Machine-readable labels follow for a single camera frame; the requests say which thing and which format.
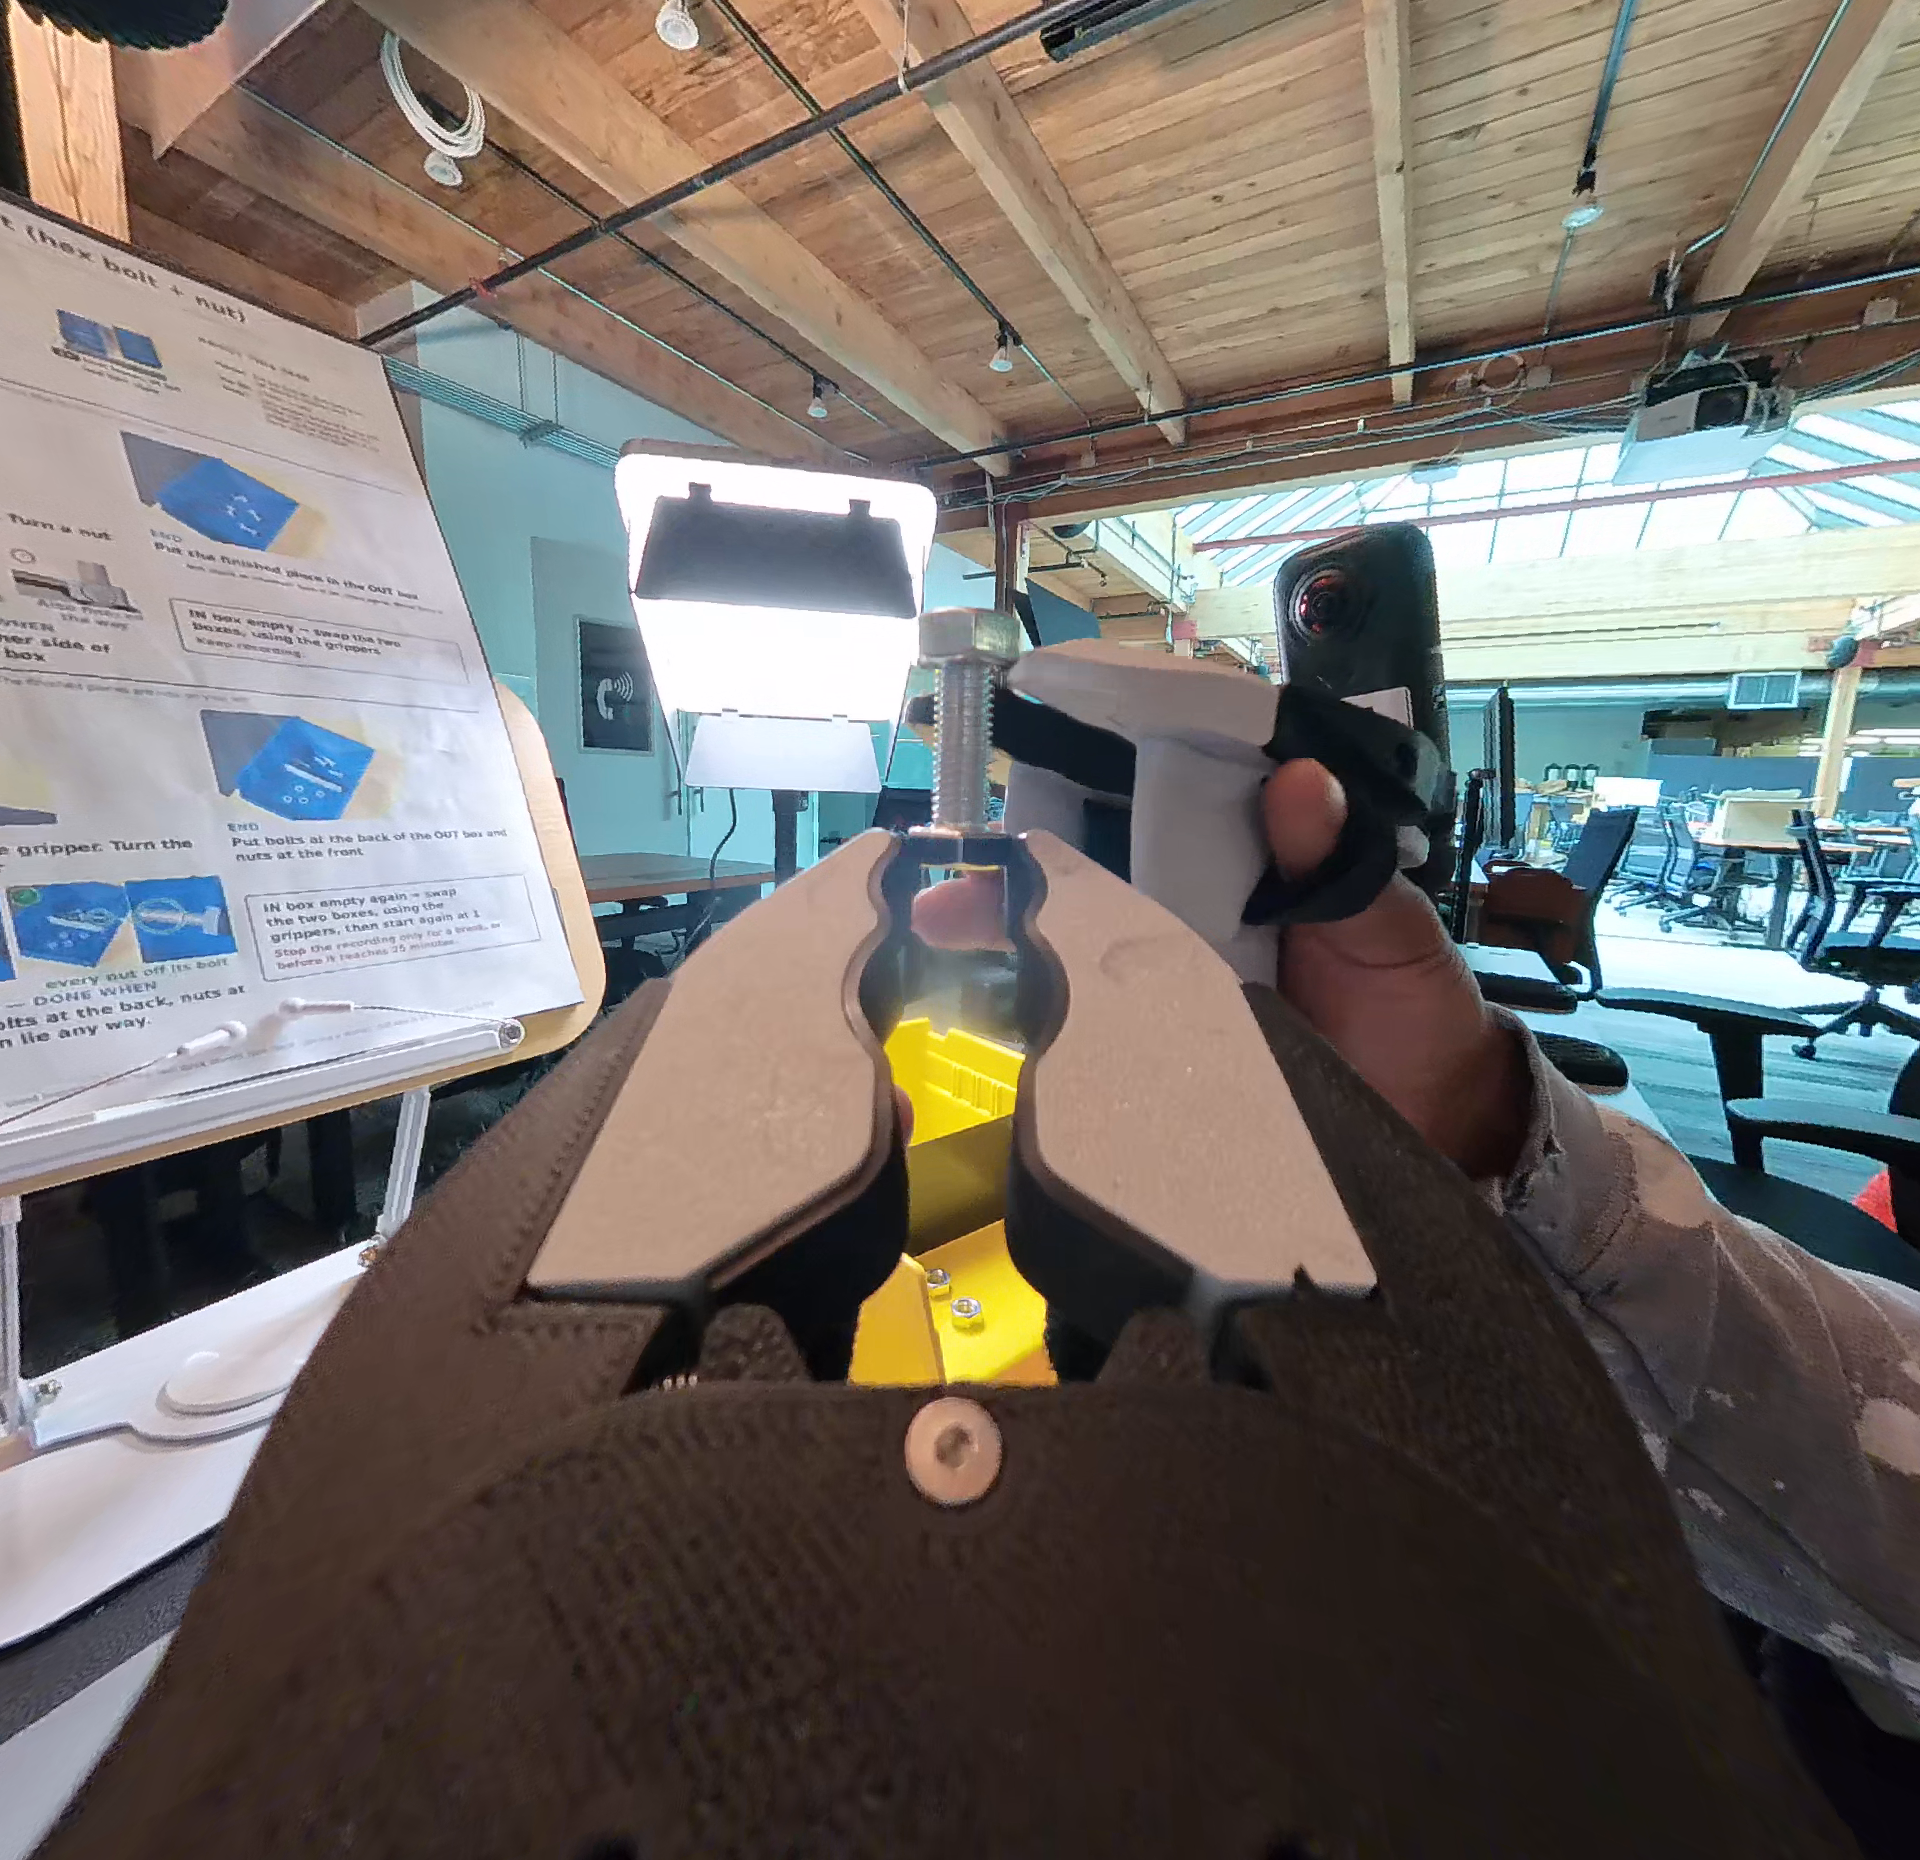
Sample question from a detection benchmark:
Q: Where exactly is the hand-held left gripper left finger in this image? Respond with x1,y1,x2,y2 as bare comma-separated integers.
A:
523,827,914,1330

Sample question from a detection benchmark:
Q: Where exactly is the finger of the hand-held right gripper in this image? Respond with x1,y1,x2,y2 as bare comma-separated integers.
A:
1000,779,1139,920
992,637,1285,802

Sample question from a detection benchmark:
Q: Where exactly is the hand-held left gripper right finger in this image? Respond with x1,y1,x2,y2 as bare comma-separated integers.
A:
1000,827,1381,1310

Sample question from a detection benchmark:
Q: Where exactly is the steel hex bolt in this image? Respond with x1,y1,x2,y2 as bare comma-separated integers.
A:
906,656,1033,860

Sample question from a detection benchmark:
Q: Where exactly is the yellow plastic bin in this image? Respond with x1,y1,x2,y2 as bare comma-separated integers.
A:
849,1014,1059,1386

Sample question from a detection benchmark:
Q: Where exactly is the person's right forearm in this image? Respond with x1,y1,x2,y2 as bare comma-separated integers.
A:
1477,1020,1920,1742

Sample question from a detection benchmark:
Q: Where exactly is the person's right hand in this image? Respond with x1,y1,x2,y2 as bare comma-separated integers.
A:
907,757,1538,1185

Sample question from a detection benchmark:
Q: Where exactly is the black monitor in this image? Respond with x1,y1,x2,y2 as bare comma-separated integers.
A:
1477,682,1521,858

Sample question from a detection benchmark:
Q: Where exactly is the black bin divider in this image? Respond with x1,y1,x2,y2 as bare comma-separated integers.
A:
900,1117,1023,1248

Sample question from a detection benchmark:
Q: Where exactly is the wooden top desk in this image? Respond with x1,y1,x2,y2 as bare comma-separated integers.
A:
578,853,784,961

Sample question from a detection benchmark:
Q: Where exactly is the studio light panel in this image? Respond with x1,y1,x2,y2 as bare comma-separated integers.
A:
615,440,940,795

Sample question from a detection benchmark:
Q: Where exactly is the ceiling projector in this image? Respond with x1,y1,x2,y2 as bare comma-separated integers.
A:
1609,351,1792,487

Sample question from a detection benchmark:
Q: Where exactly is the black office chair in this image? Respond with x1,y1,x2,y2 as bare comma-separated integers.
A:
1599,976,1920,1294

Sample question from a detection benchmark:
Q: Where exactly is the printed instruction sheet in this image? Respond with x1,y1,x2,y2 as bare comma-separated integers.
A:
0,195,584,1131

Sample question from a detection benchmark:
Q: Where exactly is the dark wall picture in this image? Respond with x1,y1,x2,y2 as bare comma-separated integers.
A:
578,619,657,755

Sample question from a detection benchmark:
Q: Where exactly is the white cable coil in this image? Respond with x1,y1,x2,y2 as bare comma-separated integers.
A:
380,29,485,187

